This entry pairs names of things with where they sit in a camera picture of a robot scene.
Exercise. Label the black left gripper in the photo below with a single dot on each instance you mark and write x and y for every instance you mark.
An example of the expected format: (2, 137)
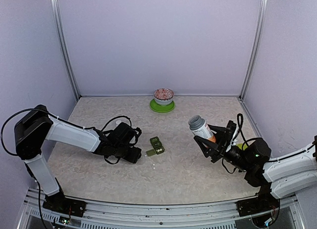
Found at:
(134, 156)

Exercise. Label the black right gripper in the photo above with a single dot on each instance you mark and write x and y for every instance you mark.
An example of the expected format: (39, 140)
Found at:
(217, 151)

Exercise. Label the amber bottle grey cap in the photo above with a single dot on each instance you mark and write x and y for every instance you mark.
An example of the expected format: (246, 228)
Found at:
(199, 127)

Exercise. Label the green pill organizer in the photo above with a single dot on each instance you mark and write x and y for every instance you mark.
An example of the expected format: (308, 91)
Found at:
(157, 147)

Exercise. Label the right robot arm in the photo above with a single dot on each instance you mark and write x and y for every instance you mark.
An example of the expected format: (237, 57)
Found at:
(278, 177)

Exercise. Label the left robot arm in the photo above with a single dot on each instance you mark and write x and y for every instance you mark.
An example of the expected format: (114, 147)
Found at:
(39, 125)

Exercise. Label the lime green bowl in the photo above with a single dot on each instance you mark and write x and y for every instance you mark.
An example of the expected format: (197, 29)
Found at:
(242, 146)

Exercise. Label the green plate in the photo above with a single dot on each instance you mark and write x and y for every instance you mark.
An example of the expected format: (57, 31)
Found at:
(160, 108)

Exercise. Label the red patterned white bowl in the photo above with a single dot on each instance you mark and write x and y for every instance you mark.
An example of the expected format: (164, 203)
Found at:
(163, 96)

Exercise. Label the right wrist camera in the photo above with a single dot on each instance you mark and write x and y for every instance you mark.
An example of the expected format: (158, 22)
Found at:
(232, 131)

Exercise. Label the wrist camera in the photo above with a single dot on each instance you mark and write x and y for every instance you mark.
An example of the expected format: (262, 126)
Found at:
(137, 132)
(232, 131)

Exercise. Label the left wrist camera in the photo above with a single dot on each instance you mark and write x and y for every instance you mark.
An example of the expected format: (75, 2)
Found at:
(137, 132)

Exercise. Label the front aluminium rail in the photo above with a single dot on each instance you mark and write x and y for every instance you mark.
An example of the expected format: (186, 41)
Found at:
(109, 215)

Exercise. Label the right aluminium frame post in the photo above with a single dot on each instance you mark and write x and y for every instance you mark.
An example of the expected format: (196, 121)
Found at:
(255, 48)

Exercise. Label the aluminium frame post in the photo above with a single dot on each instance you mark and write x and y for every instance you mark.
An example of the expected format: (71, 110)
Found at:
(255, 48)
(64, 50)

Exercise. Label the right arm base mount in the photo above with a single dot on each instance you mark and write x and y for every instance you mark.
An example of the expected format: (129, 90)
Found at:
(261, 203)

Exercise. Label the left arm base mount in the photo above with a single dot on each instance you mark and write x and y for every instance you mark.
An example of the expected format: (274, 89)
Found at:
(64, 205)

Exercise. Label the left aluminium frame post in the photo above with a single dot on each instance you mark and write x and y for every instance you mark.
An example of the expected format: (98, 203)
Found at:
(64, 50)

